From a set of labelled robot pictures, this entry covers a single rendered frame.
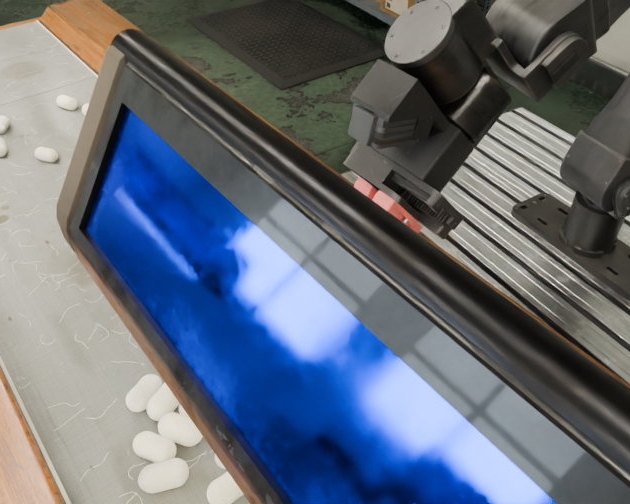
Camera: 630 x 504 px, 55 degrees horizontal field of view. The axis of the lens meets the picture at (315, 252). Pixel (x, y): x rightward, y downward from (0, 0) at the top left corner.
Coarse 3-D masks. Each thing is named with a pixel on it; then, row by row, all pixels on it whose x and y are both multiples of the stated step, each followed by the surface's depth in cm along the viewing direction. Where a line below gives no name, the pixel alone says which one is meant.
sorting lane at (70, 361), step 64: (0, 64) 101; (64, 64) 101; (64, 128) 86; (0, 192) 75; (0, 256) 66; (64, 256) 66; (0, 320) 60; (64, 320) 60; (64, 384) 54; (128, 384) 54; (64, 448) 49; (128, 448) 49; (192, 448) 49
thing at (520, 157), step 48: (480, 144) 96; (528, 144) 96; (480, 192) 87; (528, 192) 87; (432, 240) 79; (480, 240) 79; (528, 240) 79; (624, 240) 79; (528, 288) 73; (576, 288) 73; (576, 336) 67; (624, 336) 67
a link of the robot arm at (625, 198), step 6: (624, 180) 66; (618, 186) 66; (624, 186) 66; (618, 192) 66; (624, 192) 66; (612, 198) 67; (618, 198) 66; (624, 198) 66; (618, 204) 67; (624, 204) 67; (618, 210) 68; (624, 210) 68; (618, 216) 69; (624, 216) 70
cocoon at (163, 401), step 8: (160, 392) 51; (168, 392) 51; (152, 400) 50; (160, 400) 50; (168, 400) 51; (176, 400) 51; (152, 408) 50; (160, 408) 50; (168, 408) 50; (152, 416) 50; (160, 416) 50
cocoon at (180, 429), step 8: (168, 416) 49; (176, 416) 49; (184, 416) 50; (160, 424) 49; (168, 424) 49; (176, 424) 49; (184, 424) 49; (192, 424) 49; (160, 432) 49; (168, 432) 49; (176, 432) 48; (184, 432) 48; (192, 432) 48; (176, 440) 49; (184, 440) 48; (192, 440) 48; (200, 440) 49
